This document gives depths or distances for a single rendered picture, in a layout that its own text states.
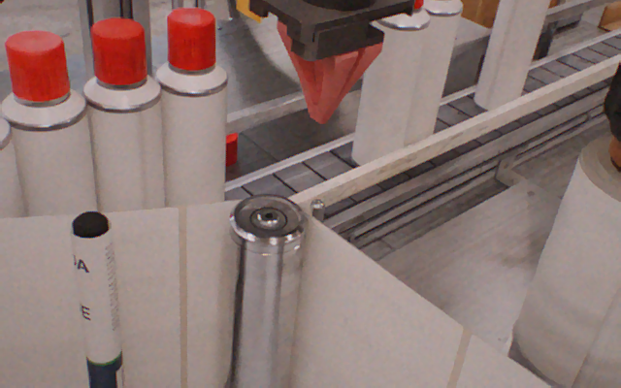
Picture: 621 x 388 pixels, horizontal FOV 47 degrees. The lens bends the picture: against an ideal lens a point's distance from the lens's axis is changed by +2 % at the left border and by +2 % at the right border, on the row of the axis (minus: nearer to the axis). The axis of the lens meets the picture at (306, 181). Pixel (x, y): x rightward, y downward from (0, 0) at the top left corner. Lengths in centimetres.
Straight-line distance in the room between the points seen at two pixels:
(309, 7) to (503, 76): 41
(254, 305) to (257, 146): 49
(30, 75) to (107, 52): 5
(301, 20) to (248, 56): 59
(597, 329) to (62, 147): 35
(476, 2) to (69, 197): 73
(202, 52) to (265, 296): 21
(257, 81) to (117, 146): 49
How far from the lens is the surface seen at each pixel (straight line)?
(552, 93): 88
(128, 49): 47
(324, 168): 71
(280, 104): 65
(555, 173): 88
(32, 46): 46
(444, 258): 63
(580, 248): 45
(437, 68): 70
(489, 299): 60
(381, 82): 66
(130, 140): 49
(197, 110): 50
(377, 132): 68
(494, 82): 85
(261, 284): 34
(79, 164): 49
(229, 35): 110
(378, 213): 70
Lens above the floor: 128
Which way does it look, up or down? 35 degrees down
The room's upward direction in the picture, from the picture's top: 6 degrees clockwise
